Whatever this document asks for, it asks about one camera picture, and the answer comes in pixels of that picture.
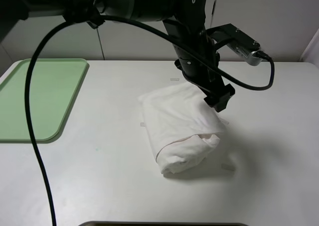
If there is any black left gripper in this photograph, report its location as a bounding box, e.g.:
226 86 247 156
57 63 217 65
163 19 235 112

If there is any white short sleeve t-shirt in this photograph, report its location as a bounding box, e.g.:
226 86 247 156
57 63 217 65
139 82 226 175

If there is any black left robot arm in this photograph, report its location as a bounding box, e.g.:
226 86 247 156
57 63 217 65
0 0 235 112

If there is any green plastic tray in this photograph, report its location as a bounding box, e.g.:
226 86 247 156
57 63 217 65
0 59 89 144

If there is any clear tape strip right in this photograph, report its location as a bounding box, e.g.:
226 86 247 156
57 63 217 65
221 164 235 171

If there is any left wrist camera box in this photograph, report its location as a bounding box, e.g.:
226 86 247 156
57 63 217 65
206 23 262 66

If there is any black left camera cable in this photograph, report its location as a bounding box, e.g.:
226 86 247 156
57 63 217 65
24 14 275 226

